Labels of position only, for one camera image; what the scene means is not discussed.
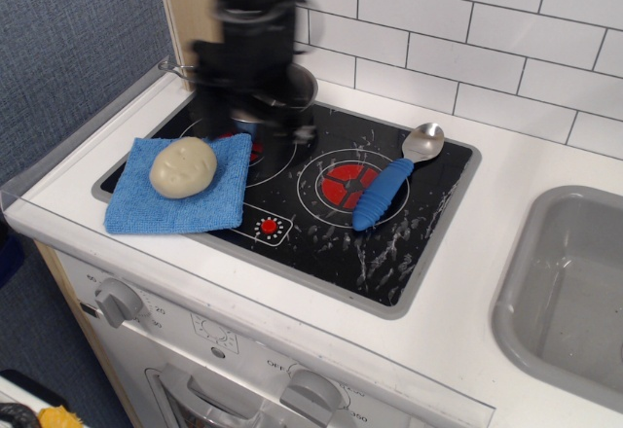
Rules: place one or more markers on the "stainless steel pot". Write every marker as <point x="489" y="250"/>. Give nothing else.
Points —
<point x="296" y="88"/>

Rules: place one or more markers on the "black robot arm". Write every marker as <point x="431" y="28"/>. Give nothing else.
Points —
<point x="249" y="81"/>

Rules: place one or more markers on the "light wooden side post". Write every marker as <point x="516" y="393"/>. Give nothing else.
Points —
<point x="189" y="21"/>

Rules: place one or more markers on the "grey sink basin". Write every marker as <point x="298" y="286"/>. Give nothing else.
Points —
<point x="558" y="315"/>

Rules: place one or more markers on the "grey right oven knob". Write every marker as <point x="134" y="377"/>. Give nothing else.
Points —
<point x="312" y="396"/>

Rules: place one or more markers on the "yellow and black object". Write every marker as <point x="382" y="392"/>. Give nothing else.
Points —
<point x="21" y="416"/>

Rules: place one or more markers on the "blue handled metal spoon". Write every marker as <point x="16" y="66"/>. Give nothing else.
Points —
<point x="423" y="143"/>

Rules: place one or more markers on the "black toy stovetop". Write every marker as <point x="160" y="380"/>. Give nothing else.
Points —
<point x="299" y="204"/>

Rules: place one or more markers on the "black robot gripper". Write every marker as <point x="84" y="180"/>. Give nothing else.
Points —
<point x="257" y="47"/>

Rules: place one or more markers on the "grey left oven knob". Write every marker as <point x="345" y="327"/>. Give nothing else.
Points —
<point x="117" y="302"/>

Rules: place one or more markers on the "grey oven knob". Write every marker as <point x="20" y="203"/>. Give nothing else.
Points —
<point x="312" y="396"/>
<point x="117" y="302"/>

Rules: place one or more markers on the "white toy oven front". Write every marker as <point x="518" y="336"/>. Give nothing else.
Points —
<point x="180" y="369"/>

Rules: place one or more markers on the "beige toy potato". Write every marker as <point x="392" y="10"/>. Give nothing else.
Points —
<point x="184" y="168"/>

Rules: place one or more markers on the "blue microfiber cloth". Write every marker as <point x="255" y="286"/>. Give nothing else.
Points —
<point x="136" y="208"/>

